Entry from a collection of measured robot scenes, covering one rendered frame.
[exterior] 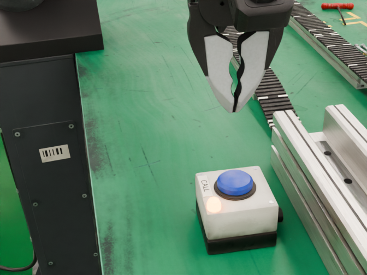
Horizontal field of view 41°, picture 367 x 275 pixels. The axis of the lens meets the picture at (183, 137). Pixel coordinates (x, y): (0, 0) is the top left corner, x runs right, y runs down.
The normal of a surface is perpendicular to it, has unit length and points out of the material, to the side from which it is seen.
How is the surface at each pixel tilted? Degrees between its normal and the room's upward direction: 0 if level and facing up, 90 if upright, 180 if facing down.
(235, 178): 3
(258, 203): 0
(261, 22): 122
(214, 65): 90
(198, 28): 90
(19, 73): 90
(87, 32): 46
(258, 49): 90
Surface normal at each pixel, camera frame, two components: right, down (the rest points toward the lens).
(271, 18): 0.15, 0.88
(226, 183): -0.08, -0.84
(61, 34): 0.13, -0.23
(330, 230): -0.99, 0.11
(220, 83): 0.15, 0.51
